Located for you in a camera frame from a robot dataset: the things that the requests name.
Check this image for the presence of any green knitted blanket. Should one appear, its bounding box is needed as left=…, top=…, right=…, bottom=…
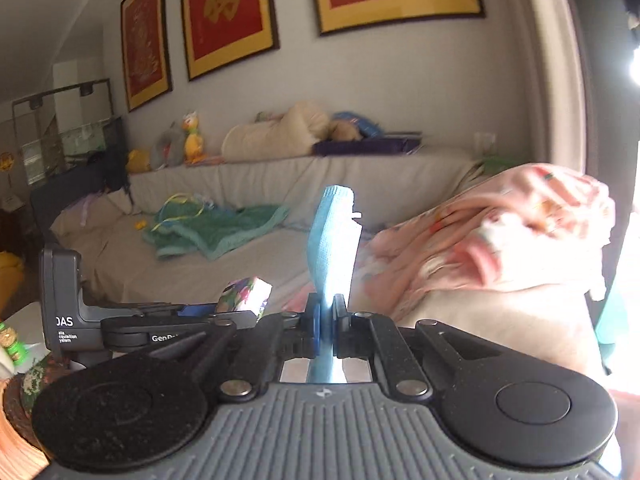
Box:
left=144, top=203, right=292, bottom=262

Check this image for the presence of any pink printed blanket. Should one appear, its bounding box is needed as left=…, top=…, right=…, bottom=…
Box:
left=283, top=162, right=617, bottom=322

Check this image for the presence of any woven basket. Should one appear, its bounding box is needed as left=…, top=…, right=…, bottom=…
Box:
left=0, top=352, right=57, bottom=463

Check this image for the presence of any narrow red framed picture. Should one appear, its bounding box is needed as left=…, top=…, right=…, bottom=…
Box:
left=120, top=0, right=174, bottom=113

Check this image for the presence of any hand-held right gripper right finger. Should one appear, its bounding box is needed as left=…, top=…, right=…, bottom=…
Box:
left=333, top=296, right=495, bottom=402

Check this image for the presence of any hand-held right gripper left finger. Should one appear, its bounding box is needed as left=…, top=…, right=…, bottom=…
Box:
left=175, top=294, right=322, bottom=402

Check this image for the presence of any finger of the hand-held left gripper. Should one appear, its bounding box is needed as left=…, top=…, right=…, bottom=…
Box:
left=100, top=316, right=237, bottom=357
left=179, top=304, right=259, bottom=327

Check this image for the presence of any grey plush toy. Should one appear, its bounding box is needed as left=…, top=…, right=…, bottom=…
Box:
left=151, top=121, right=185, bottom=170

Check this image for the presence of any cream rolled blanket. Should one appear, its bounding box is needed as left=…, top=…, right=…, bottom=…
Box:
left=221, top=101, right=334, bottom=163

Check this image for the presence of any red calligraphy framed picture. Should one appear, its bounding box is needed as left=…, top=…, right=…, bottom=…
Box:
left=180, top=0, right=280, bottom=82

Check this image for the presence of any yellow chair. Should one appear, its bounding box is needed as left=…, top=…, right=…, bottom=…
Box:
left=0, top=252, right=25, bottom=312

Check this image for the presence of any brown plush toy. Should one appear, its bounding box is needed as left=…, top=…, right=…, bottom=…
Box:
left=327, top=121, right=365, bottom=143

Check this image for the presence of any yellow duck plush toy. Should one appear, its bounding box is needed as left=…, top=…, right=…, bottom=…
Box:
left=181, top=111, right=207, bottom=165

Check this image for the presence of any yellow ribbon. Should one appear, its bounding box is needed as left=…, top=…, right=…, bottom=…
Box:
left=153, top=192, right=217, bottom=235

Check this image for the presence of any floral tissue pack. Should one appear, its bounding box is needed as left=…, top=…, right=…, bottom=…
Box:
left=216, top=276, right=274, bottom=322

